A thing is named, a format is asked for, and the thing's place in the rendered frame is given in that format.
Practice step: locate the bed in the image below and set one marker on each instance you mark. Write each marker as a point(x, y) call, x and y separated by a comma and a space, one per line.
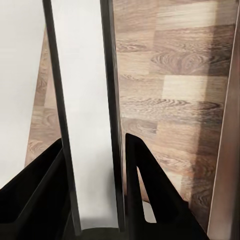
point(224, 218)

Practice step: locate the hardback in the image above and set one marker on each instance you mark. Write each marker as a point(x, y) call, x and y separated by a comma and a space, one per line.
point(82, 48)

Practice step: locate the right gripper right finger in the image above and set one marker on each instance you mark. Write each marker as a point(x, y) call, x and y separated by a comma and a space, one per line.
point(174, 220)

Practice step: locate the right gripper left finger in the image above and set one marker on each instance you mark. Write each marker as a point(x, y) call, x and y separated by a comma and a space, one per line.
point(32, 203)

